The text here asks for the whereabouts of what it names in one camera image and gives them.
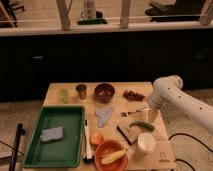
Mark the light blue cloth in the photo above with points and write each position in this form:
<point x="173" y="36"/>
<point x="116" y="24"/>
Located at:
<point x="103" y="115"/>

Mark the green cucumber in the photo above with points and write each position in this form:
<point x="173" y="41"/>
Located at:
<point x="142" y="124"/>

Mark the black pole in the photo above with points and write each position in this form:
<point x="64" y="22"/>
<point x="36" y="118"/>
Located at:
<point x="19" y="132"/>

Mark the brown wooden block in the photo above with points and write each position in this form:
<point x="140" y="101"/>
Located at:
<point x="127" y="133"/>

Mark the blue-grey sponge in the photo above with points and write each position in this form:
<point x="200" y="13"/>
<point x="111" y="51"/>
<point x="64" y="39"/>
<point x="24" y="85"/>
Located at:
<point x="51" y="134"/>

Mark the orange carrot piece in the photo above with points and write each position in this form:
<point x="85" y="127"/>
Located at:
<point x="96" y="139"/>

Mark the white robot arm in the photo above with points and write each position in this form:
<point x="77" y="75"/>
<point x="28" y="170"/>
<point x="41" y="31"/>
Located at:
<point x="169" y="89"/>

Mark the dark metal cup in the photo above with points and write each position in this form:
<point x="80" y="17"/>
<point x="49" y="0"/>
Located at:
<point x="81" y="91"/>

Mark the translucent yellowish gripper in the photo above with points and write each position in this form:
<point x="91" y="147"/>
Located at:
<point x="152" y="115"/>

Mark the silver fork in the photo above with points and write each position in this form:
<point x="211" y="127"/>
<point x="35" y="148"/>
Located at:
<point x="125" y="114"/>

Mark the green flat object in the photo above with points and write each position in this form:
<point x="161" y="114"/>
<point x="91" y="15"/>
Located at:
<point x="92" y="21"/>

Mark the white plastic cup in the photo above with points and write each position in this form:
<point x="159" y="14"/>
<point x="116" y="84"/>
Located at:
<point x="146" y="143"/>

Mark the orange bowl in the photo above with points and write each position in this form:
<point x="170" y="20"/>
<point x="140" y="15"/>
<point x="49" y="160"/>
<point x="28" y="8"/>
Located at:
<point x="107" y="147"/>

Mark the green translucent cup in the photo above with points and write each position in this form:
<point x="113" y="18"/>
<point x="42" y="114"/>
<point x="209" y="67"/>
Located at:
<point x="63" y="95"/>

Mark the green plastic tray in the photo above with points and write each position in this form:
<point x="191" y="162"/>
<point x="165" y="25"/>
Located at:
<point x="63" y="153"/>

